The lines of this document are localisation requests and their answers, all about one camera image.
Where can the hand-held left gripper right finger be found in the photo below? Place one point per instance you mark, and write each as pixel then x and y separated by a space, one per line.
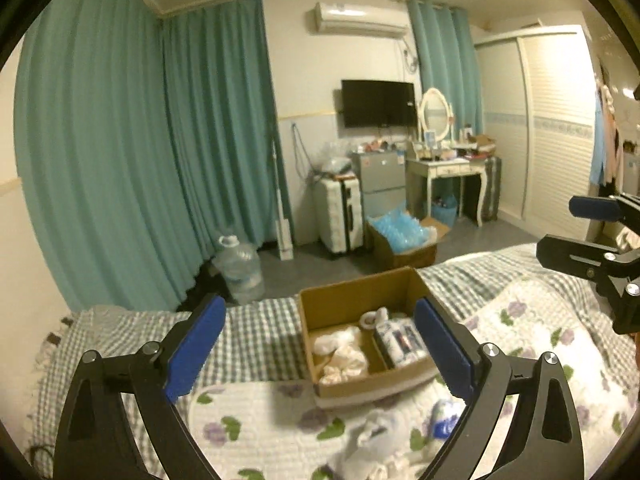
pixel 444 350

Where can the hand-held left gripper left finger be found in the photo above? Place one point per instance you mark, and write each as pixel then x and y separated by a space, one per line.
pixel 195 345

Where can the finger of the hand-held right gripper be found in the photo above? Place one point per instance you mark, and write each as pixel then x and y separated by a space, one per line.
pixel 595 208
pixel 575 260

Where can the blue and white packet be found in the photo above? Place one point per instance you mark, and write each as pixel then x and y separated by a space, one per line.
pixel 445 417

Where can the white plastic bag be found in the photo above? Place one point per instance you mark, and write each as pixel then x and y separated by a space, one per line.
pixel 385 430

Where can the white cloth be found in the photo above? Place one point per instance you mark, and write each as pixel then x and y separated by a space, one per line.
pixel 342 355

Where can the white and dark packet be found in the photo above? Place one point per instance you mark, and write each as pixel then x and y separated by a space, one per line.
pixel 400 342

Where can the hanging clothes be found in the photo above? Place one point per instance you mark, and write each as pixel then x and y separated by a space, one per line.
pixel 607 140

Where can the floral white quilt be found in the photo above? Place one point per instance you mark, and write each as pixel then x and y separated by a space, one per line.
pixel 540 320

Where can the white tape roll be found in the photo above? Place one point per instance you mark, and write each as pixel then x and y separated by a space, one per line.
pixel 374 317

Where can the clear water jug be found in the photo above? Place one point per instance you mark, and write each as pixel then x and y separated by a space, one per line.
pixel 240 272

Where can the white louvred wardrobe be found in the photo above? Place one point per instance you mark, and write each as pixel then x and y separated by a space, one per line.
pixel 555 125

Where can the cardboard box with flaps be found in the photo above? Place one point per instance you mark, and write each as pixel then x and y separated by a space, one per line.
pixel 405 255

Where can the dark suitcase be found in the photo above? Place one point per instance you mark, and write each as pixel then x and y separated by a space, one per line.
pixel 492 187

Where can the pile of blue packets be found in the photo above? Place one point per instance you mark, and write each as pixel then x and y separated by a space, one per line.
pixel 400 227

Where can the clutter on dressing table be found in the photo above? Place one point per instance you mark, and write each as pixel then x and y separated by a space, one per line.
pixel 470 147

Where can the blue basket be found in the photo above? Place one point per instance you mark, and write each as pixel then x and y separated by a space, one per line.
pixel 445 207

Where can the white dressing table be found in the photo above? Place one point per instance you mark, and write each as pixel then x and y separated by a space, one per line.
pixel 445 169

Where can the white stick mop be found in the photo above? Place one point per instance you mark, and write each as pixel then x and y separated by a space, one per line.
pixel 280 210

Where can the white hard suitcase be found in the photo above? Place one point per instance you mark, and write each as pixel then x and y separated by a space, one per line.
pixel 337 215

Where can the grey mini fridge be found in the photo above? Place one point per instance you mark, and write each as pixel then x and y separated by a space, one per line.
pixel 379 180

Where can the oval white vanity mirror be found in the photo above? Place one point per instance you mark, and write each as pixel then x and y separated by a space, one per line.
pixel 434 112

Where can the narrow teal curtain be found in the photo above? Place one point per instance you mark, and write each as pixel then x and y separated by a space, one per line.
pixel 445 60

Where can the wide teal curtain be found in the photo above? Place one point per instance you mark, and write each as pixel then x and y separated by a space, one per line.
pixel 100 150

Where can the clear plastic bags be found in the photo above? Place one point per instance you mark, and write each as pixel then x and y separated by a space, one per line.
pixel 334 160

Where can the teal corner curtain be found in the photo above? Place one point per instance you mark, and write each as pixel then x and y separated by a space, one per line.
pixel 220 125

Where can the white air conditioner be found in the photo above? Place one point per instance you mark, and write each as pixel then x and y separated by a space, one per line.
pixel 360 19

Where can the black wall television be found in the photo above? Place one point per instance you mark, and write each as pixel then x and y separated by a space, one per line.
pixel 378 104

